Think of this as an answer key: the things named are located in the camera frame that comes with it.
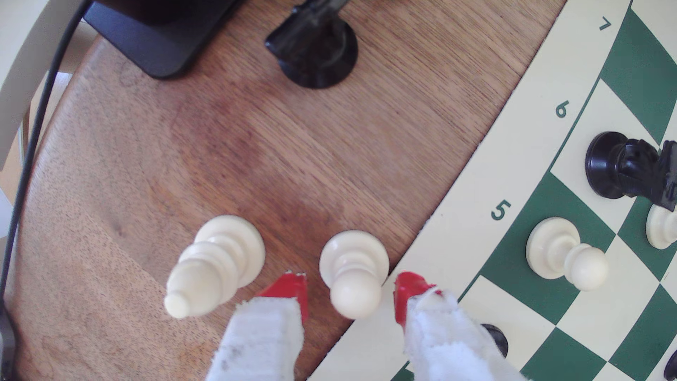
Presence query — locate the green cream chess board mat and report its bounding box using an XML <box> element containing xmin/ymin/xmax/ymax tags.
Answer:
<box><xmin>309</xmin><ymin>0</ymin><xmax>677</xmax><ymax>381</ymax></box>

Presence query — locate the white chess pawn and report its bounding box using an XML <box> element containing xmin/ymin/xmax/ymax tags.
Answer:
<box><xmin>645</xmin><ymin>204</ymin><xmax>677</xmax><ymax>250</ymax></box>
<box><xmin>526</xmin><ymin>217</ymin><xmax>609</xmax><ymax>292</ymax></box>
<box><xmin>319</xmin><ymin>230</ymin><xmax>390</xmax><ymax>320</ymax></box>

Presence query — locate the black flat rectangular base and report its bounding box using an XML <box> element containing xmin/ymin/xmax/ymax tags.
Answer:
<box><xmin>84</xmin><ymin>0</ymin><xmax>244</xmax><ymax>80</ymax></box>

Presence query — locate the black chess pawn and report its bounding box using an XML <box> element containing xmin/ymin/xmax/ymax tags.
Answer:
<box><xmin>478</xmin><ymin>324</ymin><xmax>510</xmax><ymax>358</ymax></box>

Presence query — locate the tall black chess piece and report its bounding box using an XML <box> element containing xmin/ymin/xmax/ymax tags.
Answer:
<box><xmin>264</xmin><ymin>0</ymin><xmax>359</xmax><ymax>90</ymax></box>

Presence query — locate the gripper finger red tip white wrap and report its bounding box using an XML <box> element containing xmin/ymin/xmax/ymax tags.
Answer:
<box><xmin>206</xmin><ymin>271</ymin><xmax>310</xmax><ymax>381</ymax></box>
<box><xmin>394</xmin><ymin>271</ymin><xmax>530</xmax><ymax>381</ymax></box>

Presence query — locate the white chess bishop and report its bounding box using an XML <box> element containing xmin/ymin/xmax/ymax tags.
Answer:
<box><xmin>164</xmin><ymin>215</ymin><xmax>266</xmax><ymax>320</ymax></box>

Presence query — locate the cream curved furniture edge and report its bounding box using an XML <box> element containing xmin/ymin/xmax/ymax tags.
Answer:
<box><xmin>0</xmin><ymin>0</ymin><xmax>80</xmax><ymax>159</ymax></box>

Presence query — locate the black cable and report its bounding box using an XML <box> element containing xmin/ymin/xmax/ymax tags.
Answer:
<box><xmin>0</xmin><ymin>0</ymin><xmax>95</xmax><ymax>381</ymax></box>

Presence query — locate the black chess knight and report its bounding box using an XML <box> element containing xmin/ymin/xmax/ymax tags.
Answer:
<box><xmin>585</xmin><ymin>131</ymin><xmax>677</xmax><ymax>212</ymax></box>

